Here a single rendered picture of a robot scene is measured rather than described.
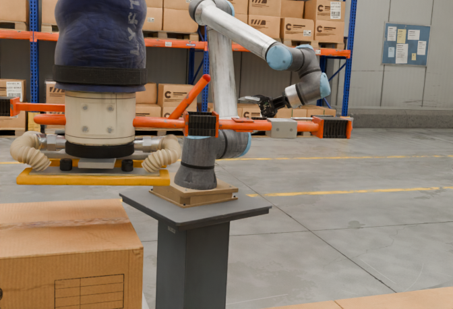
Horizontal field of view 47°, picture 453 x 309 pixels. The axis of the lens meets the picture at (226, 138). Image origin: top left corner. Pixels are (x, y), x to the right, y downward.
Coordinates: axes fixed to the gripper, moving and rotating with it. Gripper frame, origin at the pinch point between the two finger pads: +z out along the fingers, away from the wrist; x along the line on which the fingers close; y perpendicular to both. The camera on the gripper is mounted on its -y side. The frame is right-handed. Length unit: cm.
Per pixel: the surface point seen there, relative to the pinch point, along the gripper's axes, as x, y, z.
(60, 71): -20, 104, 11
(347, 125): 15, 70, -42
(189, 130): 2, 89, -7
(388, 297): 81, 18, -31
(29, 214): 8, 96, 39
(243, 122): 5, 81, -19
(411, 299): 85, 16, -38
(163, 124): -1, 90, -2
